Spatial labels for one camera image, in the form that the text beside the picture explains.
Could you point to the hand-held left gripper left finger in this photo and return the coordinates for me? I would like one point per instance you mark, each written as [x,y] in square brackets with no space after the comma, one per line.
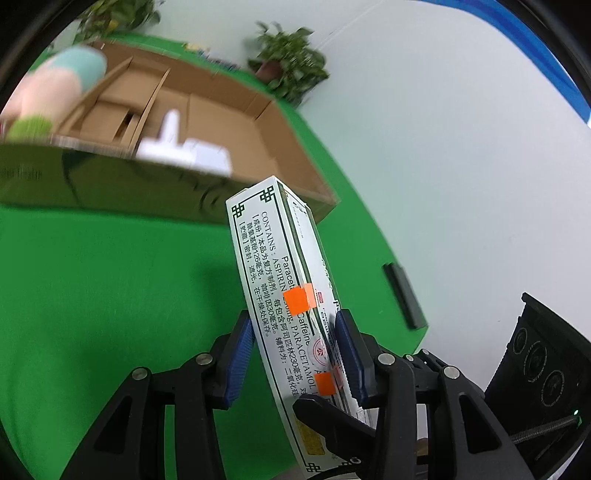
[240,364]

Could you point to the white hair dryer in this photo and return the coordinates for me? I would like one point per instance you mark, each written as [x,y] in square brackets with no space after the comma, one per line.
[207,159]

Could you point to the white and green medicine box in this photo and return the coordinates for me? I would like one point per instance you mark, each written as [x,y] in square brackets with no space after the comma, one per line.
[277,258]

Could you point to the green tablecloth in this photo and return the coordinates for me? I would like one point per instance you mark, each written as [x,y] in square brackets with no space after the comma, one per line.
[115,277]

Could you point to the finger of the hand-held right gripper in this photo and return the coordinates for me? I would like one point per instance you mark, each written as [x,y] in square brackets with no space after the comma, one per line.
[337,424]

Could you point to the potted plant in white mug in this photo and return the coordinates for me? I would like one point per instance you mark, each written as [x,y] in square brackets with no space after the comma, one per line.
[120,16]

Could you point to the blue tissue box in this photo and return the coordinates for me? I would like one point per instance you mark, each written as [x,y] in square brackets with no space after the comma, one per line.
[212,56]

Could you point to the potted plant in brown pot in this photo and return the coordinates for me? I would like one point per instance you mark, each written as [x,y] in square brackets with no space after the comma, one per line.
[288,60]

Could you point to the pastel plush toy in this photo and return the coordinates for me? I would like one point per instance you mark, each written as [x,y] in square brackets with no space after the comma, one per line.
[46,87]

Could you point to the black flat bar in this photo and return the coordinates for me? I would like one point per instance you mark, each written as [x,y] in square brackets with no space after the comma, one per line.
[406,297]

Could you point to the large cardboard box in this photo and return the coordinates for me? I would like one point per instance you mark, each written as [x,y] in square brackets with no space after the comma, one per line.
[92,184]

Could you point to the narrow cardboard box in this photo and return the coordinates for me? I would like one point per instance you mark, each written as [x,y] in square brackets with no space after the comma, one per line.
[111,115]

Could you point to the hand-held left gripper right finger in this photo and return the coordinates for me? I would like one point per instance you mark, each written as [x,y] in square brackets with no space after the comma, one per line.
[348,364]

